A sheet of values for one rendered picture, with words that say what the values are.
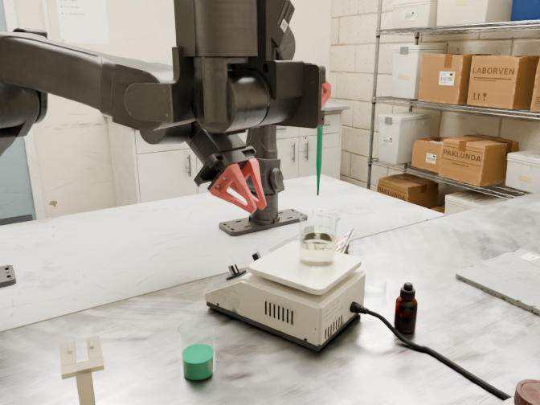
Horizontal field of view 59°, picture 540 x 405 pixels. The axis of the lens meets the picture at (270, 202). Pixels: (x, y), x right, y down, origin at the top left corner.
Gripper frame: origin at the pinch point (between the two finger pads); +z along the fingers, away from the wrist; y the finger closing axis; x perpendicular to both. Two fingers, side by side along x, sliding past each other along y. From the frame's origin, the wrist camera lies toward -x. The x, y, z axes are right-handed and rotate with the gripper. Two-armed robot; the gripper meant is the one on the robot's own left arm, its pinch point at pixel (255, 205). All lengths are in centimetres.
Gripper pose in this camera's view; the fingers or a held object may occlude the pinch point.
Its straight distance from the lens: 75.5
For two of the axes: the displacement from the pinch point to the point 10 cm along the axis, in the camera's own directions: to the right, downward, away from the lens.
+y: 6.0, -2.3, 7.7
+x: -5.3, 6.0, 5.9
